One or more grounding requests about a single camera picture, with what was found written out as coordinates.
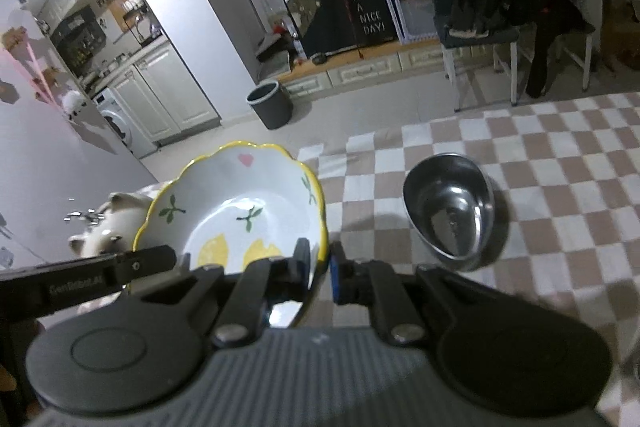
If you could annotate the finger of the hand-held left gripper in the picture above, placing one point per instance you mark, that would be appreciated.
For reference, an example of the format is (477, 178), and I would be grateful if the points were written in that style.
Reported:
(147, 264)

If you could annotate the white washing machine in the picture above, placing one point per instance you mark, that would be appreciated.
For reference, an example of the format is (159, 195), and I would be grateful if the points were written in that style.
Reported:
(120, 122)

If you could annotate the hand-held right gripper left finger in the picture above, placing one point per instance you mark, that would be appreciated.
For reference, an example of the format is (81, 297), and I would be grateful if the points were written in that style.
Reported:
(252, 292)

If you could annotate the grey flat box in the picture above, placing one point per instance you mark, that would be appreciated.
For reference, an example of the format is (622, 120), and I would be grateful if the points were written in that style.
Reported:
(272, 52)

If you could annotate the dark grey chair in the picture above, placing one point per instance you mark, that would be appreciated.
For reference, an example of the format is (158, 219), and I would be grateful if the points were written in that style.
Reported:
(475, 39)

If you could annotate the black oven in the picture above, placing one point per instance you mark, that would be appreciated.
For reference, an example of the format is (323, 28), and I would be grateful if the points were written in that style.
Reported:
(80, 39)

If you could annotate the dark clothes pile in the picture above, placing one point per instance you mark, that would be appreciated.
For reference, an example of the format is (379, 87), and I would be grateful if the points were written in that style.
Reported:
(475, 24)

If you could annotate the black chalkboard sign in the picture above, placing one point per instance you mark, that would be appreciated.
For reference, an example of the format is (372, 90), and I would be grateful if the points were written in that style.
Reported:
(370, 12)

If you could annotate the yellow-rimmed lemon print bowl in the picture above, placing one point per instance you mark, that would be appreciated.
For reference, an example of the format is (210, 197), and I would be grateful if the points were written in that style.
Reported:
(235, 217)

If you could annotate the small steel bowl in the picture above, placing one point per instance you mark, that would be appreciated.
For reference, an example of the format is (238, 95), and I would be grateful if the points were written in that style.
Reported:
(450, 212)

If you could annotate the black bear print cloth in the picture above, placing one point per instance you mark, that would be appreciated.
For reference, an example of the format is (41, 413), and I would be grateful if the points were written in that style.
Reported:
(312, 22)

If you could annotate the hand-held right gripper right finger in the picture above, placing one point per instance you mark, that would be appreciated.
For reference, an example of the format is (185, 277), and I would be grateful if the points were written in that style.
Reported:
(336, 279)

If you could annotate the white kitchen cabinets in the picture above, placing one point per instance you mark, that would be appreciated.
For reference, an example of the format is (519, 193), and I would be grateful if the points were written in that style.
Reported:
(165, 92)

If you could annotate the white cat-shaped ceramic jar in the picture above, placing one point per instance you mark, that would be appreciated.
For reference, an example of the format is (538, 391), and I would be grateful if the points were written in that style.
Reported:
(115, 227)

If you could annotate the dark grey trash bin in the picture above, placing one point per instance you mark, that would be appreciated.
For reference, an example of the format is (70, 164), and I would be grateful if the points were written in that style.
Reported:
(270, 107)

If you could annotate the brown white checkered tablecloth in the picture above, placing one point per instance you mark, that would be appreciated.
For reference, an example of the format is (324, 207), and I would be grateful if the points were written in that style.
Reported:
(550, 207)

